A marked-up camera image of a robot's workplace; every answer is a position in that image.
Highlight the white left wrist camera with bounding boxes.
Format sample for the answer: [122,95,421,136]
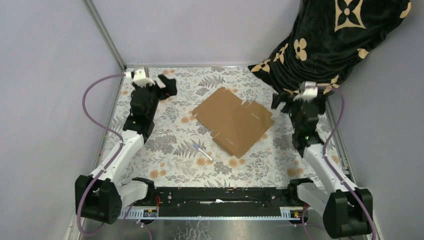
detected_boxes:
[124,67,156,88]

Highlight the aluminium frame post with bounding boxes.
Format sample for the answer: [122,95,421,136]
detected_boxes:
[82,0,126,71]

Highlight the white blue pen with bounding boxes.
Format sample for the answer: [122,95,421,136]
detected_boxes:
[193,144,214,162]

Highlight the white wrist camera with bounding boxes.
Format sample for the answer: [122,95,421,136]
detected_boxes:
[124,67,156,88]
[293,81,319,102]

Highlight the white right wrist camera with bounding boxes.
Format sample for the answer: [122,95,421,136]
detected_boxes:
[293,81,319,102]

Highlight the floral patterned table mat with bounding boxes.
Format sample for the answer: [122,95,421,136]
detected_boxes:
[95,66,348,189]

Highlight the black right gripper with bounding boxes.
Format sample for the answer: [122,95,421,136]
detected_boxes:
[270,91,311,133]

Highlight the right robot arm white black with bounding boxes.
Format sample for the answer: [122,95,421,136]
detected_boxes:
[271,93,376,239]

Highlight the grey slotted cable duct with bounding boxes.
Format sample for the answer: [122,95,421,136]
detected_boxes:
[117,207,304,221]

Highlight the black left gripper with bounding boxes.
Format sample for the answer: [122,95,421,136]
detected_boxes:
[133,75,178,120]

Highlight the brown cardboard box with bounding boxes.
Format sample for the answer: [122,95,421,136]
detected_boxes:
[192,87,275,159]

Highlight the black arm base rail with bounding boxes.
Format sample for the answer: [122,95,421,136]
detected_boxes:
[133,187,306,220]

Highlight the black beige flower blanket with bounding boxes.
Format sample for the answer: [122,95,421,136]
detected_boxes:
[248,0,412,95]

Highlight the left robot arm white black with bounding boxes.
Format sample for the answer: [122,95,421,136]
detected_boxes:
[75,73,178,224]

